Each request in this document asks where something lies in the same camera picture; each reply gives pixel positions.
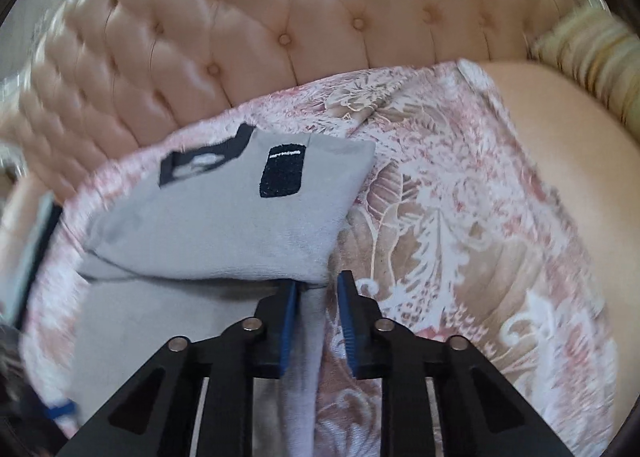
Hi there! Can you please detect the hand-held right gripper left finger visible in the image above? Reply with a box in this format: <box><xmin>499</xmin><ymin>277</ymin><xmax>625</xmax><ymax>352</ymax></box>
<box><xmin>60</xmin><ymin>279</ymin><xmax>301</xmax><ymax>457</ymax></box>

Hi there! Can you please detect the striped yellow pillow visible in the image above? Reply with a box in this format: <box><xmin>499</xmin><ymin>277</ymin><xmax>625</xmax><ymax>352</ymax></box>
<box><xmin>530</xmin><ymin>7</ymin><xmax>640</xmax><ymax>128</ymax></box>

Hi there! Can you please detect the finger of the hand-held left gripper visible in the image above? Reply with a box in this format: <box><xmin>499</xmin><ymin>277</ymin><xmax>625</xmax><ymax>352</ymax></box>
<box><xmin>42</xmin><ymin>399</ymin><xmax>81</xmax><ymax>422</ymax></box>

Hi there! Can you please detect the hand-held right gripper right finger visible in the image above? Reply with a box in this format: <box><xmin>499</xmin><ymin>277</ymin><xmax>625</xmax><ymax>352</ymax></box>
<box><xmin>336</xmin><ymin>269</ymin><xmax>576</xmax><ymax>457</ymax></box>

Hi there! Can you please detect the beige tufted headboard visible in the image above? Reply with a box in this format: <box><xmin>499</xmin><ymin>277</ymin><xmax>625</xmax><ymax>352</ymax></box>
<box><xmin>0</xmin><ymin>0</ymin><xmax>601</xmax><ymax>218</ymax></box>

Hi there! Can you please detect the pink floral blanket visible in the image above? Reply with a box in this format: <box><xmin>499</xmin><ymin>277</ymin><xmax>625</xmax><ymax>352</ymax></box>
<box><xmin>20</xmin><ymin>60</ymin><xmax>618</xmax><ymax>457</ymax></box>

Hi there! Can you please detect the beige bed sheet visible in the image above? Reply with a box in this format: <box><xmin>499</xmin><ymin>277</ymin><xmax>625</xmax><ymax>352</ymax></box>
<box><xmin>480</xmin><ymin>61</ymin><xmax>640</xmax><ymax>338</ymax></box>

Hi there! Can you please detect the grey sweater with black patches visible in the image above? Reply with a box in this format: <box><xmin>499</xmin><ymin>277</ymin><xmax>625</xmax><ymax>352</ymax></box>
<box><xmin>65</xmin><ymin>122</ymin><xmax>377</xmax><ymax>457</ymax></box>

